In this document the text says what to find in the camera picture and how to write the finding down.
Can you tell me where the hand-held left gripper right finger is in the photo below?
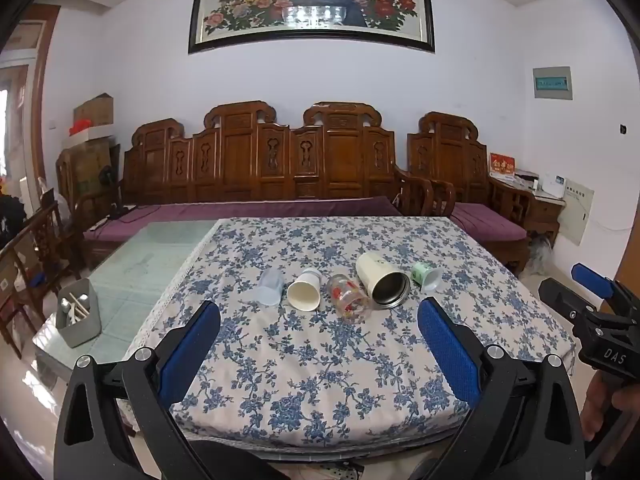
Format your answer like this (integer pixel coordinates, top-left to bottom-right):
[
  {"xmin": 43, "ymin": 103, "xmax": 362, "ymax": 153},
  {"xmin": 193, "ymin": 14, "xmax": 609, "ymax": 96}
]
[{"xmin": 417, "ymin": 296, "xmax": 587, "ymax": 480}]

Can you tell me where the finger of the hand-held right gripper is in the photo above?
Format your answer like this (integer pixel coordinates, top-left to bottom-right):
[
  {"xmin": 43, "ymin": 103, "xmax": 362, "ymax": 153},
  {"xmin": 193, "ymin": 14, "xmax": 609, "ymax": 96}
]
[
  {"xmin": 571, "ymin": 263, "xmax": 626, "ymax": 311},
  {"xmin": 538, "ymin": 278, "xmax": 603, "ymax": 328}
]

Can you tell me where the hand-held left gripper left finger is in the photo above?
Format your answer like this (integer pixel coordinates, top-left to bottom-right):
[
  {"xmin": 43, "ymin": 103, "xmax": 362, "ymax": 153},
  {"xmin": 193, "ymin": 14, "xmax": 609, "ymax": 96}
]
[{"xmin": 54, "ymin": 301, "xmax": 222, "ymax": 480}]

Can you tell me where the small green cup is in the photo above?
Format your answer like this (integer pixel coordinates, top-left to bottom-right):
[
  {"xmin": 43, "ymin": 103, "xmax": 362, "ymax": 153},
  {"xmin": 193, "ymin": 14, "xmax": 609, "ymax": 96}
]
[{"xmin": 411, "ymin": 261, "xmax": 444, "ymax": 294}]

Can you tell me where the cream steel-lined cup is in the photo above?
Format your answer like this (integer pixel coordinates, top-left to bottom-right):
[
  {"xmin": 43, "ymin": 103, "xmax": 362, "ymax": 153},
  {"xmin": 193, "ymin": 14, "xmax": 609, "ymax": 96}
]
[{"xmin": 355, "ymin": 252, "xmax": 412, "ymax": 310}]

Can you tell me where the clear plastic cup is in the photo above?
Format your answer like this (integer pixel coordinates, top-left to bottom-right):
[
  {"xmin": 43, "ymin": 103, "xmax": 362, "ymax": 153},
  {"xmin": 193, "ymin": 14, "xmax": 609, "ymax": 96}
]
[{"xmin": 257, "ymin": 267, "xmax": 285, "ymax": 307}]

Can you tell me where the glass cup with red print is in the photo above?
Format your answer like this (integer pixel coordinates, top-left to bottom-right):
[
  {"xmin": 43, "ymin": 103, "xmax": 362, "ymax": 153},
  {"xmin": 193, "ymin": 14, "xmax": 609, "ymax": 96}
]
[{"xmin": 327, "ymin": 274, "xmax": 373, "ymax": 322}]

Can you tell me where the white paper cup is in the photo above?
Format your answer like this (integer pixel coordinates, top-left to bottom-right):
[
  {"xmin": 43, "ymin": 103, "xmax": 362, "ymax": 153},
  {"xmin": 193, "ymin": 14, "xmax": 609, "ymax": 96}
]
[{"xmin": 286, "ymin": 268, "xmax": 323, "ymax": 311}]

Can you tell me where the person's right hand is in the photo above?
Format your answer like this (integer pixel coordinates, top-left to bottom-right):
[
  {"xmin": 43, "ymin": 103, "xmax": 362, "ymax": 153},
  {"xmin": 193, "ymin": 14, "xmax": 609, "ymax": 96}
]
[{"xmin": 580, "ymin": 372, "xmax": 622, "ymax": 443}]

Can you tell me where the clear plastic bag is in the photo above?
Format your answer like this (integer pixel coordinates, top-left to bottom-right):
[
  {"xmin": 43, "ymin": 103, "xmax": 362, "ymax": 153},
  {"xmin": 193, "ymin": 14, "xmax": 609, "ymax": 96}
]
[{"xmin": 527, "ymin": 236, "xmax": 555, "ymax": 275}]

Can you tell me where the wooden side table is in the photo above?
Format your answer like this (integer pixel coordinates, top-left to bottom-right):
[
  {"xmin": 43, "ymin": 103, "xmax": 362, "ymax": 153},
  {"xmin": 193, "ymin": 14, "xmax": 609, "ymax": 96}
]
[{"xmin": 510, "ymin": 180, "xmax": 566, "ymax": 249}]

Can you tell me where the glass-topped table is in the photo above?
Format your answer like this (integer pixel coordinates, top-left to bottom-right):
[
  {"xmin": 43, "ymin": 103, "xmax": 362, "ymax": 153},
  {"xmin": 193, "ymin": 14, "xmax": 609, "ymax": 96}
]
[{"xmin": 32, "ymin": 220, "xmax": 222, "ymax": 387}]

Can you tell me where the white device box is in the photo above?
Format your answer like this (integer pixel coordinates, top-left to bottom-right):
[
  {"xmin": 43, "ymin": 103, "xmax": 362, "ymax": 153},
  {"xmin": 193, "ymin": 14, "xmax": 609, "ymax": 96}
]
[{"xmin": 537, "ymin": 173, "xmax": 569, "ymax": 199}]

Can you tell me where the short purple seat cushion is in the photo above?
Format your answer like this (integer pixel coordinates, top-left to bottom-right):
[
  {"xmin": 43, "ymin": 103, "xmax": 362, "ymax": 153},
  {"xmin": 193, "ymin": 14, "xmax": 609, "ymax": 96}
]
[{"xmin": 450, "ymin": 202, "xmax": 529, "ymax": 242}]

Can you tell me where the grey utensil holder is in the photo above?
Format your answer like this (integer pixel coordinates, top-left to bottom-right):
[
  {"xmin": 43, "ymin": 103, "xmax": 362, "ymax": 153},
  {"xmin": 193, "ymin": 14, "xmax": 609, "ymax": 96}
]
[{"xmin": 55, "ymin": 278, "xmax": 104, "ymax": 349}]

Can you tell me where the blue floral tablecloth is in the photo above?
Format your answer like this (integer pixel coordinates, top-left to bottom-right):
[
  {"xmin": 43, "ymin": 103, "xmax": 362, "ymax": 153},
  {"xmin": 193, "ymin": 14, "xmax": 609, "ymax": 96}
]
[{"xmin": 122, "ymin": 216, "xmax": 577, "ymax": 449}]

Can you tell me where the white utensil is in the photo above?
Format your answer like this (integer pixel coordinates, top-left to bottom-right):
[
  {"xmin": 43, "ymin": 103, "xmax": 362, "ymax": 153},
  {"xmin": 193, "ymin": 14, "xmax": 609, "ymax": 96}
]
[{"xmin": 69, "ymin": 294, "xmax": 94, "ymax": 323}]

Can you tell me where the red desk calendar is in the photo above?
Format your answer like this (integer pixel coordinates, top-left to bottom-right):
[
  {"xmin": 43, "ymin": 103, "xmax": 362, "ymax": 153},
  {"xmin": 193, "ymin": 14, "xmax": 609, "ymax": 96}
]
[{"xmin": 488, "ymin": 152, "xmax": 516, "ymax": 181}]

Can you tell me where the long purple seat cushion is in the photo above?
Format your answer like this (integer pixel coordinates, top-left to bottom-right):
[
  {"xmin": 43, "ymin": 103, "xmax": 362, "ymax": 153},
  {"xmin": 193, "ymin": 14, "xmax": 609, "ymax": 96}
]
[{"xmin": 82, "ymin": 195, "xmax": 404, "ymax": 242}]

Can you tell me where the wooden side chair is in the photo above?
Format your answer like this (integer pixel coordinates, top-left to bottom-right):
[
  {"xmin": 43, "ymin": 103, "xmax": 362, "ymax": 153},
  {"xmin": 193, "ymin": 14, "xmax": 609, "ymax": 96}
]
[{"xmin": 0, "ymin": 189, "xmax": 82, "ymax": 360}]

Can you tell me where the black desk fan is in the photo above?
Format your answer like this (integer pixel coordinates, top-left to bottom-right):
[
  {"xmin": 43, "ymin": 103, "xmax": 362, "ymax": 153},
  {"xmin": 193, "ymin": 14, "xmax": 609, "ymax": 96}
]
[{"xmin": 97, "ymin": 166, "xmax": 129, "ymax": 222}]

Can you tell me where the carved wooden armchair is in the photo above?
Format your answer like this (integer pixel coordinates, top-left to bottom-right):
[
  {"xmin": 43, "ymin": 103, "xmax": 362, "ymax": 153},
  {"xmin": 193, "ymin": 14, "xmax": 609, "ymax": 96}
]
[{"xmin": 406, "ymin": 111, "xmax": 534, "ymax": 275}]

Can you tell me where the carved wooden sofa bench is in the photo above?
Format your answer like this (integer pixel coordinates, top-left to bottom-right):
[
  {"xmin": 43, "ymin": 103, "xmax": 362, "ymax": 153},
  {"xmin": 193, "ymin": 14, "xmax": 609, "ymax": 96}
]
[{"xmin": 74, "ymin": 100, "xmax": 435, "ymax": 267}]

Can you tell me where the small cardboard box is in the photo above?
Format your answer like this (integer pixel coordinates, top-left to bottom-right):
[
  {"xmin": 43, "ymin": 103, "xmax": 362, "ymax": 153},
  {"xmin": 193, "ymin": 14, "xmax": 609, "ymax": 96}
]
[{"xmin": 73, "ymin": 92, "xmax": 115, "ymax": 126}]

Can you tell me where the framed peacock painting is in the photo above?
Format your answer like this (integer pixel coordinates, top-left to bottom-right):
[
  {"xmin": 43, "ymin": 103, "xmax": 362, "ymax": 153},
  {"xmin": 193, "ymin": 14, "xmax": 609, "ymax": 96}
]
[{"xmin": 187, "ymin": 0, "xmax": 435, "ymax": 55}]

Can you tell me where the wall electrical panel box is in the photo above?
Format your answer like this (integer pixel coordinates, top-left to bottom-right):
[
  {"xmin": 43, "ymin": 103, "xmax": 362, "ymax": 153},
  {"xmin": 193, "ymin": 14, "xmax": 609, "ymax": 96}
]
[{"xmin": 531, "ymin": 65, "xmax": 573, "ymax": 100}]

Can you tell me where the wooden door frame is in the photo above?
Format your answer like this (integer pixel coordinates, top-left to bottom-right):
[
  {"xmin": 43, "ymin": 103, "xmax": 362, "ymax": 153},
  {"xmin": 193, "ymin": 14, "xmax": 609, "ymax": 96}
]
[{"xmin": 29, "ymin": 4, "xmax": 62, "ymax": 183}]

